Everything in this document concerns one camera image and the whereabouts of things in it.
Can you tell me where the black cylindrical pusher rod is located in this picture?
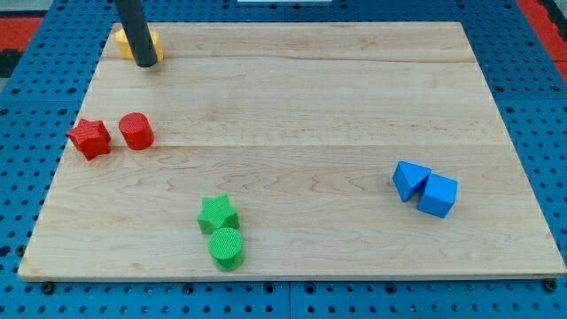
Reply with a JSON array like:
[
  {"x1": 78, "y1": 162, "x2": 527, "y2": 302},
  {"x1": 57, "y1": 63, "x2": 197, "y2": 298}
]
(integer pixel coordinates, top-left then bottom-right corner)
[{"x1": 114, "y1": 0, "x2": 158, "y2": 67}]

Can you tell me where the yellow heart block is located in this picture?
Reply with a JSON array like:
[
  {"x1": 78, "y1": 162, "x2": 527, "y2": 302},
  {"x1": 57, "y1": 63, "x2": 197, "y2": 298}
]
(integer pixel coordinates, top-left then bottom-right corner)
[{"x1": 113, "y1": 29, "x2": 164, "y2": 62}]

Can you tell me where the red cylinder block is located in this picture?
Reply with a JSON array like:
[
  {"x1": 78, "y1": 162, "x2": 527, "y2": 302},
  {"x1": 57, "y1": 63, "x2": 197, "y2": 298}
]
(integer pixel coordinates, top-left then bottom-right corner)
[{"x1": 119, "y1": 113, "x2": 154, "y2": 151}]

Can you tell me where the red star block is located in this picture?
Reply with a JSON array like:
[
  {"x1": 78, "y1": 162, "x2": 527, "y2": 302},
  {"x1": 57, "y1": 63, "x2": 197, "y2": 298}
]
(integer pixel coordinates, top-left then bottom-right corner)
[{"x1": 67, "y1": 119, "x2": 111, "y2": 160}]

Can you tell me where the green star block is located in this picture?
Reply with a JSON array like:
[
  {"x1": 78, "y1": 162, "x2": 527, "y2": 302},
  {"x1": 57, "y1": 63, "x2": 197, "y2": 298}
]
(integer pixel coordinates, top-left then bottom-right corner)
[{"x1": 197, "y1": 194, "x2": 240, "y2": 235}]

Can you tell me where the wooden board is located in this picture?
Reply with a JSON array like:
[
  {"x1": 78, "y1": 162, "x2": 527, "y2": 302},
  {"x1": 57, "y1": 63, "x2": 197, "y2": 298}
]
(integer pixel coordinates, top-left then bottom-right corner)
[{"x1": 18, "y1": 22, "x2": 566, "y2": 282}]

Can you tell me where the green cylinder block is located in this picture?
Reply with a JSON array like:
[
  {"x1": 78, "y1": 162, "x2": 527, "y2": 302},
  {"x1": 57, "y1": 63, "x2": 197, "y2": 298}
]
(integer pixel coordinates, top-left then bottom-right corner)
[{"x1": 208, "y1": 228, "x2": 245, "y2": 272}]

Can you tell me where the blue triangle block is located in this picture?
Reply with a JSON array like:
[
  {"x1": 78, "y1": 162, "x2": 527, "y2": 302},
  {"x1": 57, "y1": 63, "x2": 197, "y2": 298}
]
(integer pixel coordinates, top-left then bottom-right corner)
[{"x1": 392, "y1": 161, "x2": 432, "y2": 202}]

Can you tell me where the blue cube block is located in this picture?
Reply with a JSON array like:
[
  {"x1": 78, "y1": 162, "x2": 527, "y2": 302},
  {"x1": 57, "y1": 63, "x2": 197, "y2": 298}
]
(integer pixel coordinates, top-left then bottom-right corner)
[{"x1": 416, "y1": 173, "x2": 459, "y2": 218}]

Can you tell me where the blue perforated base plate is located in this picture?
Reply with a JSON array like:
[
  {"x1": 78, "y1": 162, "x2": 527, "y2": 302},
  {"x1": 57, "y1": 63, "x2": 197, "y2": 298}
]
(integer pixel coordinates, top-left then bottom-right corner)
[{"x1": 1, "y1": 0, "x2": 566, "y2": 318}]

